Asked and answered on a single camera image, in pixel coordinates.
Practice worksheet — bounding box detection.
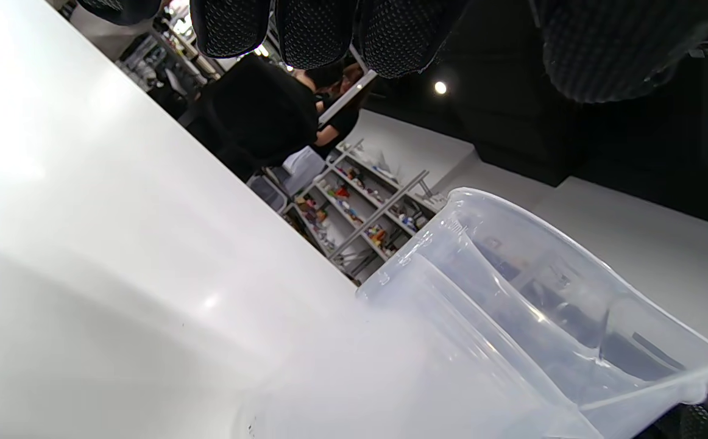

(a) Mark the metal shelf with colourful items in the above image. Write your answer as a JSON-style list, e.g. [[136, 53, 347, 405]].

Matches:
[[284, 139, 449, 284]]

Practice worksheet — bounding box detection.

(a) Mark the large clear plastic beaker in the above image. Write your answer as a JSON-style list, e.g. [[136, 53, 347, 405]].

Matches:
[[354, 219, 708, 439]]

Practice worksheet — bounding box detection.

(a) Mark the medium clear plastic beaker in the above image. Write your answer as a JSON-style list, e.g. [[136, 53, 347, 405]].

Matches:
[[421, 250, 684, 439]]

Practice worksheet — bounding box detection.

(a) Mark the largest clear plastic beaker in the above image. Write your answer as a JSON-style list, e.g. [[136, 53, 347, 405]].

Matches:
[[232, 186, 708, 439]]

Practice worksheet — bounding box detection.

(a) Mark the black office chair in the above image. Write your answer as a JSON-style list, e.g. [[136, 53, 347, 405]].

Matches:
[[180, 55, 321, 182]]

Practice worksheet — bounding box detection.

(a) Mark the person's right hand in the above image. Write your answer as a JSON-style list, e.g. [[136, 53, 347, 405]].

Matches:
[[650, 395, 708, 439]]

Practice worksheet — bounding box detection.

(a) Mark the person's left hand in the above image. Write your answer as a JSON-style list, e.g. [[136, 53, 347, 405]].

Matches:
[[77, 0, 708, 103]]

